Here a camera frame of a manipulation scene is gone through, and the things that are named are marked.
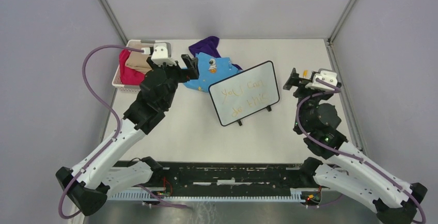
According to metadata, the blue patterned cloth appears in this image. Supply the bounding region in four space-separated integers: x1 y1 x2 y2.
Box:
184 53 243 93

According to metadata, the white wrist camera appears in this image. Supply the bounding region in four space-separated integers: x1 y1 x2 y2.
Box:
306 69 341 92
141 42 177 66

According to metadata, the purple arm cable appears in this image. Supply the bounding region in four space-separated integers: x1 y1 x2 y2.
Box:
57 44 146 220
295 78 427 224

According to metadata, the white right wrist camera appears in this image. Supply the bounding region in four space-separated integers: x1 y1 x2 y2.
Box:
306 69 341 92

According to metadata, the black framed whiteboard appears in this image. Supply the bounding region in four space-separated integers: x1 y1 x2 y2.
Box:
208 60 280 126

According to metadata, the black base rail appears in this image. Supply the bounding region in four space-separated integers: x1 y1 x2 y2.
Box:
142 162 319 198

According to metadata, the beige folded cloth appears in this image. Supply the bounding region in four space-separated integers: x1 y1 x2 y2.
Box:
124 41 153 74

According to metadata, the purple cloth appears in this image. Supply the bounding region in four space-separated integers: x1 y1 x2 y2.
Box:
189 36 225 61

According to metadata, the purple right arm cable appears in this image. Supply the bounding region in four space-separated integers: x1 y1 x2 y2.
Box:
295 78 427 224

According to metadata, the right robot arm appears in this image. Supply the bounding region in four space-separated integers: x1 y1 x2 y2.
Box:
283 69 428 223

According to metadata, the white plastic basket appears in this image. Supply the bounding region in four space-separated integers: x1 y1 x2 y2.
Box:
112 40 174 93

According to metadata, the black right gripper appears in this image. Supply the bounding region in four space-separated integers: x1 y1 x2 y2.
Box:
281 68 329 130

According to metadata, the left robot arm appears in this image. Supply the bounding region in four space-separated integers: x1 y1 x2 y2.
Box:
55 54 199 219

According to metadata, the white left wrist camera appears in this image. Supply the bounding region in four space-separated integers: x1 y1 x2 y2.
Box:
141 42 177 66

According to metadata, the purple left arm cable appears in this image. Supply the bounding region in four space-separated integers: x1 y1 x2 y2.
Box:
57 44 146 220

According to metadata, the white cable duct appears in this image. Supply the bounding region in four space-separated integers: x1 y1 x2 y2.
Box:
109 189 305 203

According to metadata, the red cloth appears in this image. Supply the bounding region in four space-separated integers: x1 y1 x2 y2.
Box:
119 49 145 86

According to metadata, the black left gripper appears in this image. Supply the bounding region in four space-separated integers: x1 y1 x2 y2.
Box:
147 54 199 109

